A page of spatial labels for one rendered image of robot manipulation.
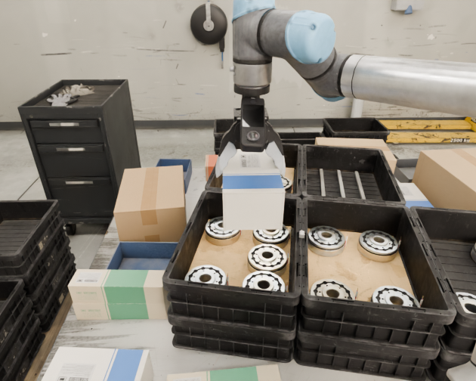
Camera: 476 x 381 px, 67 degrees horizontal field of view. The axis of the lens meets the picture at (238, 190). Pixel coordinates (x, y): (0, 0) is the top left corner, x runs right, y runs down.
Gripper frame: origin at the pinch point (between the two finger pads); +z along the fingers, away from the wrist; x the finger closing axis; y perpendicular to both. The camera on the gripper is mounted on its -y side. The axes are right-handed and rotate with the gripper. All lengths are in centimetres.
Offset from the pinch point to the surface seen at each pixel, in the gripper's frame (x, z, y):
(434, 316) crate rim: -34.7, 18.5, -22.4
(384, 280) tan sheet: -34.4, 27.9, -3.3
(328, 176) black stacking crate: -34, 28, 53
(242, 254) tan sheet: 1.3, 27.9, 7.9
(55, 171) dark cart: 107, 61, 124
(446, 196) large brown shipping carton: -73, 29, 39
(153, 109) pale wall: 87, 87, 327
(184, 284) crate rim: 14.4, 18.1, -13.1
